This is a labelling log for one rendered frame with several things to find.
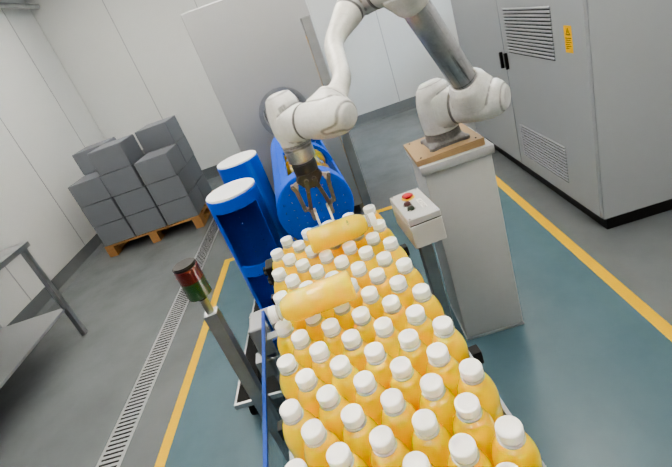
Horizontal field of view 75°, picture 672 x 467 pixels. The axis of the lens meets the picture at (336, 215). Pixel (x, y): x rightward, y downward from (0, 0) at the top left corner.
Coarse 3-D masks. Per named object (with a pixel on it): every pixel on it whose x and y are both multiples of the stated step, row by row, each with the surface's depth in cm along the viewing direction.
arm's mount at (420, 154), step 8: (464, 128) 201; (472, 136) 188; (480, 136) 184; (408, 144) 210; (416, 144) 206; (456, 144) 186; (464, 144) 183; (472, 144) 183; (480, 144) 184; (408, 152) 202; (416, 152) 196; (424, 152) 192; (432, 152) 188; (440, 152) 185; (448, 152) 184; (456, 152) 184; (416, 160) 187; (424, 160) 185; (432, 160) 185
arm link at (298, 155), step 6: (306, 144) 128; (288, 150) 128; (294, 150) 128; (300, 150) 128; (306, 150) 129; (312, 150) 131; (288, 156) 130; (294, 156) 129; (300, 156) 129; (306, 156) 129; (312, 156) 131; (294, 162) 130; (300, 162) 129
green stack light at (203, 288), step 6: (204, 276) 114; (198, 282) 112; (204, 282) 113; (186, 288) 111; (192, 288) 111; (198, 288) 112; (204, 288) 113; (210, 288) 115; (186, 294) 113; (192, 294) 112; (198, 294) 112; (204, 294) 113; (192, 300) 113; (198, 300) 113
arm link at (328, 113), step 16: (336, 16) 140; (352, 16) 141; (336, 32) 138; (336, 48) 131; (336, 64) 125; (336, 80) 120; (320, 96) 115; (336, 96) 113; (304, 112) 116; (320, 112) 112; (336, 112) 111; (352, 112) 113; (304, 128) 118; (320, 128) 114; (336, 128) 113
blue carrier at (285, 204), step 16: (272, 144) 228; (320, 144) 239; (272, 160) 208; (288, 176) 159; (336, 176) 156; (288, 192) 155; (304, 192) 156; (320, 192) 157; (336, 192) 158; (288, 208) 157; (320, 208) 159; (336, 208) 160; (352, 208) 162; (288, 224) 160; (304, 224) 161
